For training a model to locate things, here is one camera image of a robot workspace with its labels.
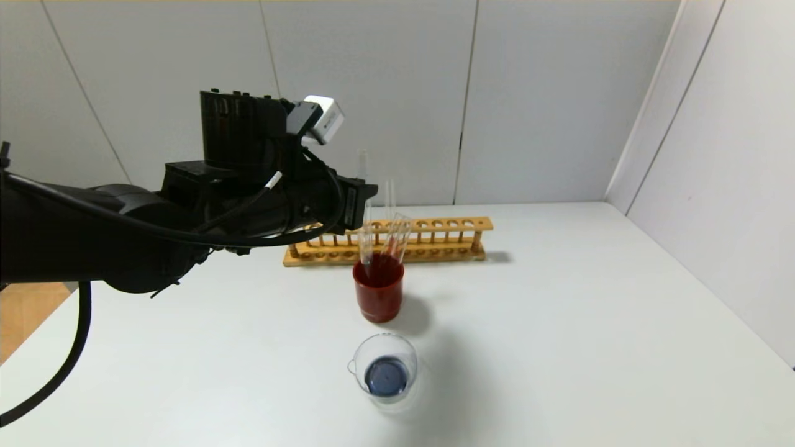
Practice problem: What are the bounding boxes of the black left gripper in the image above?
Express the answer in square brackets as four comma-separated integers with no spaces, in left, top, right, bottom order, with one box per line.
[294,168,378,235]

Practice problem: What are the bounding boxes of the test tube with orange-red pigment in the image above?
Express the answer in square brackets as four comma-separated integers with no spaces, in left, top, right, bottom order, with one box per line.
[356,231,374,277]

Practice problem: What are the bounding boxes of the test tube with blue pigment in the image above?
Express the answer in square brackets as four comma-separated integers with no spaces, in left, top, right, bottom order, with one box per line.
[357,149,375,278]

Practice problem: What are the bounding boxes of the test tube with red pigment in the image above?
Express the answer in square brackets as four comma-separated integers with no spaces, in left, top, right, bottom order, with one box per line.
[384,178,397,246]

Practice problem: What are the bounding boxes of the wooden test tube rack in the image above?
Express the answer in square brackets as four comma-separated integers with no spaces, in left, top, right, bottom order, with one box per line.
[283,217,494,268]

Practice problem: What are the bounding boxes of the red plastic cup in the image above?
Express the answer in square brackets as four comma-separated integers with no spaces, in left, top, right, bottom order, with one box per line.
[353,253,405,323]

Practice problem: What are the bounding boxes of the clear glass beaker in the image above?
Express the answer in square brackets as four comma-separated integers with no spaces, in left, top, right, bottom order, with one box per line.
[347,333,420,405]

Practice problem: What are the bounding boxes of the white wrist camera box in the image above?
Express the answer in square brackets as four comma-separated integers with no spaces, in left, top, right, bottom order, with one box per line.
[286,95,346,147]

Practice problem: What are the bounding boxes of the thick black cable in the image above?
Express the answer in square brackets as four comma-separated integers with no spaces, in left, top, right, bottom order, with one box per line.
[0,163,344,428]

